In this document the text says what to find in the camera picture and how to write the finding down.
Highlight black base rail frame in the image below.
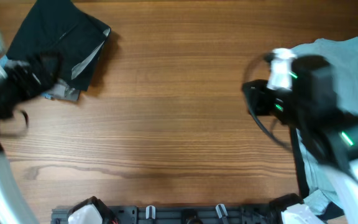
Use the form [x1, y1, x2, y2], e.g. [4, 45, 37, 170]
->
[50, 194, 304, 224]

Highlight folded grey shorts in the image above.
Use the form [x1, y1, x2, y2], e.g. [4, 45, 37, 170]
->
[45, 79, 81, 101]

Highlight light blue t-shirt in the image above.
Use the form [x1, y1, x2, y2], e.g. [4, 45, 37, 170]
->
[290, 37, 358, 220]

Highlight black shorts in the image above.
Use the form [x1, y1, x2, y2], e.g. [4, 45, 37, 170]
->
[6, 0, 111, 91]

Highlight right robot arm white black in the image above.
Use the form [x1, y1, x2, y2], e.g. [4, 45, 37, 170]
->
[242, 55, 358, 223]

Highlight folded light blue cloth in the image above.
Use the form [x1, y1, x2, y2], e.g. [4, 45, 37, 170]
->
[0, 55, 57, 100]

